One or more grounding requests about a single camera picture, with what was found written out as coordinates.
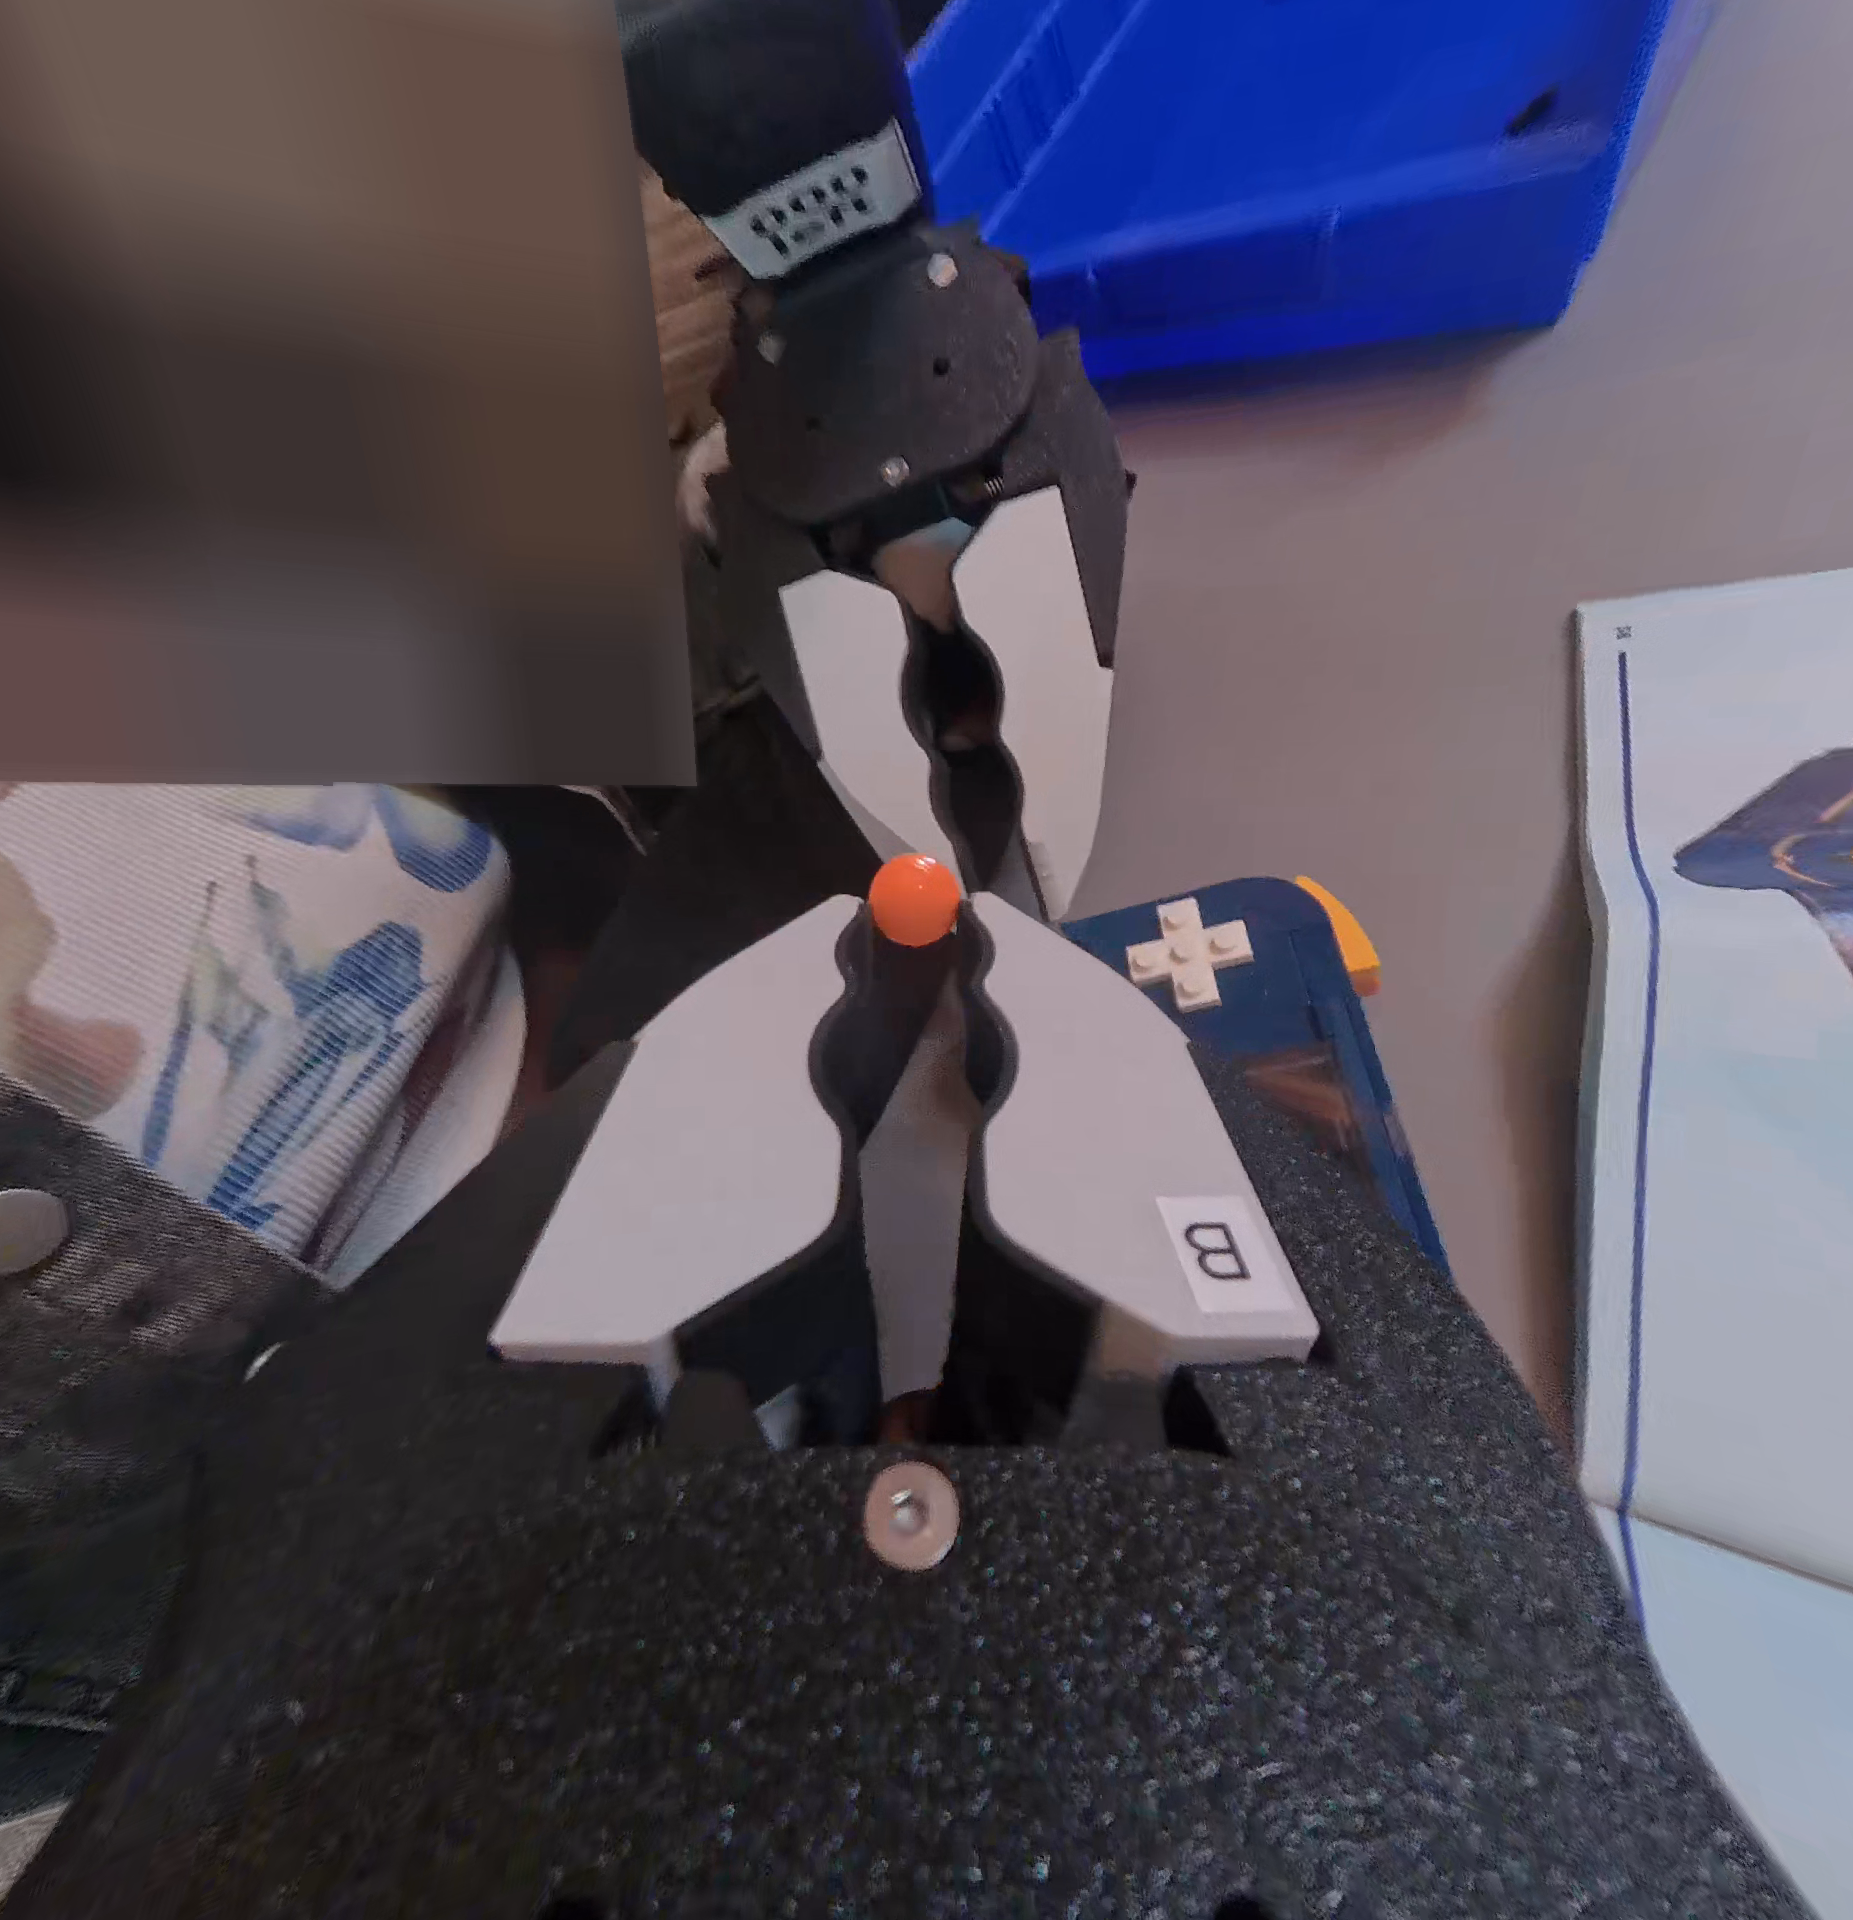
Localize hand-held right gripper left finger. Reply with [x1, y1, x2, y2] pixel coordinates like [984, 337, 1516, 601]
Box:
[488, 893, 889, 1452]

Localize dark denim jeans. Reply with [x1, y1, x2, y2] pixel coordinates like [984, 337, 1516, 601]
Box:
[0, 1050, 334, 1920]

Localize orange round toy pin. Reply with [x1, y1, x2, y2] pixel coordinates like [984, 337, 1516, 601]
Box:
[862, 853, 966, 993]

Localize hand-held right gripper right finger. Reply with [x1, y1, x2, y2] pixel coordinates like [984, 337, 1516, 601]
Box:
[944, 895, 1320, 1447]

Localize white printed shirt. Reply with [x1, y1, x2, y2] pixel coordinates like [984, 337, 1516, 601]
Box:
[0, 781, 515, 1292]

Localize blue plastic bin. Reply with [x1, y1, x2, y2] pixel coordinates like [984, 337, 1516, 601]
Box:
[902, 0, 1678, 379]

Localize blue toy brick model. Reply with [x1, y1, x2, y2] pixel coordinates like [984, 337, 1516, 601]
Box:
[1060, 876, 1453, 1263]

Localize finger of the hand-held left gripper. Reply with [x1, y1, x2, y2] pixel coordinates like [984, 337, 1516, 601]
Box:
[777, 565, 960, 895]
[944, 486, 1121, 927]

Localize toy instruction booklet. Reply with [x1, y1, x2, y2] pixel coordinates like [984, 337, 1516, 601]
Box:
[1571, 563, 1853, 1638]

